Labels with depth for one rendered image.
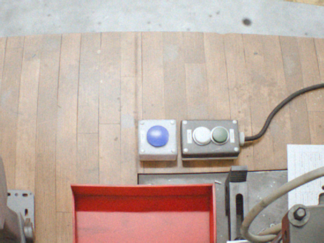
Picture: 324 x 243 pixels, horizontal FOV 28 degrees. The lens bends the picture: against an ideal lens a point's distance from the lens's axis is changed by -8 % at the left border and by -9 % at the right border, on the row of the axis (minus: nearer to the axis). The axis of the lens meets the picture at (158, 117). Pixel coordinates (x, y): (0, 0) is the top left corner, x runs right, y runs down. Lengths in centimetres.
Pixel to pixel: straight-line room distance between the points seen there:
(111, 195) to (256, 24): 140
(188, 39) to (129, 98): 18
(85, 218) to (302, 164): 42
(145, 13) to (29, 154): 129
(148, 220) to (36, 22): 140
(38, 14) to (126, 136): 129
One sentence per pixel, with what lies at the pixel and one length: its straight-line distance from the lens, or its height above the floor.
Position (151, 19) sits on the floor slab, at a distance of 248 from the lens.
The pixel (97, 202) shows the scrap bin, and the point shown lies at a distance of 124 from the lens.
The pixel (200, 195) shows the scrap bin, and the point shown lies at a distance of 125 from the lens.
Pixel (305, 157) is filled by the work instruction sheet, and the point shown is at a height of 90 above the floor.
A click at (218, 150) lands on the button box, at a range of 126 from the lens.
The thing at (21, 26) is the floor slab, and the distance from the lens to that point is 250.
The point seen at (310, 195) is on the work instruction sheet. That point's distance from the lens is 129.
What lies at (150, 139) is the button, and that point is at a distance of 125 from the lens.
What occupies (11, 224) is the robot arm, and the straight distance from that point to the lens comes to 104.
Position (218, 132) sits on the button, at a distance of 126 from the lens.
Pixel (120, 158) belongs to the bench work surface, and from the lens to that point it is 128.
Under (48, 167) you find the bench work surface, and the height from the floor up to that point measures 90.
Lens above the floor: 209
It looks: 66 degrees down
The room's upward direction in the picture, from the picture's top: 6 degrees clockwise
